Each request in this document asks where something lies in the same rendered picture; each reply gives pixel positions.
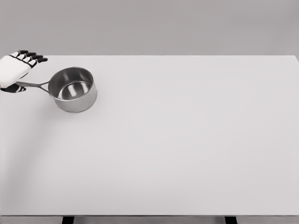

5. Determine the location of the steel saucepan with long handle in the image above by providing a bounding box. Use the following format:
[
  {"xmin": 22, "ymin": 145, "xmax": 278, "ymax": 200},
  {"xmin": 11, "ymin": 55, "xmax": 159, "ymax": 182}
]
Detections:
[{"xmin": 15, "ymin": 66, "xmax": 98, "ymax": 113}]

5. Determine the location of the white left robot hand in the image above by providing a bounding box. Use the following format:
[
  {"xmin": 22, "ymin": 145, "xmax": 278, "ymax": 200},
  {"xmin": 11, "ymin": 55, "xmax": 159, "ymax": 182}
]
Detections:
[{"xmin": 0, "ymin": 49, "xmax": 49, "ymax": 94}]

